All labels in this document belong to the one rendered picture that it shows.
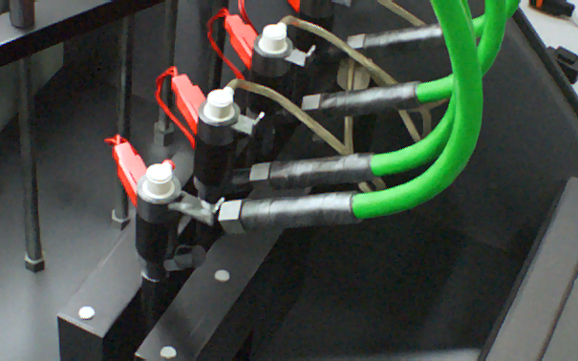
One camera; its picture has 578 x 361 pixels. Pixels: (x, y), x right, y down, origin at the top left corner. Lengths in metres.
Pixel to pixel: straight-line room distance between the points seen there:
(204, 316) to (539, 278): 0.27
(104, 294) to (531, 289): 0.32
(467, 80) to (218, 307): 0.32
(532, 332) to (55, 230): 0.43
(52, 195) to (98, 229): 0.06
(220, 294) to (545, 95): 0.32
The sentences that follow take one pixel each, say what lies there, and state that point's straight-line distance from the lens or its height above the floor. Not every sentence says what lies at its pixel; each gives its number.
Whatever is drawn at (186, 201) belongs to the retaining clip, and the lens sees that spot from 0.79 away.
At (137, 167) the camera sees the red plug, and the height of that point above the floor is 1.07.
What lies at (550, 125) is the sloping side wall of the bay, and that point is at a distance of 1.05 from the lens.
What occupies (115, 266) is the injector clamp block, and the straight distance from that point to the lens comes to 0.90.
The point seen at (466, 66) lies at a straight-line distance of 0.62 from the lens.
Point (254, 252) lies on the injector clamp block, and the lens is 0.91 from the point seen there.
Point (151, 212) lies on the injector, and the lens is 0.79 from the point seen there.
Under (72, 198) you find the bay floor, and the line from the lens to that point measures 1.14.
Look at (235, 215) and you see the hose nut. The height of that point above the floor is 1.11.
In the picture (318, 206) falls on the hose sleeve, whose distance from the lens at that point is 0.73.
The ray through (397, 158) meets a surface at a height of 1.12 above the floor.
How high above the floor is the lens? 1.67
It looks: 46 degrees down
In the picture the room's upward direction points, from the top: 9 degrees clockwise
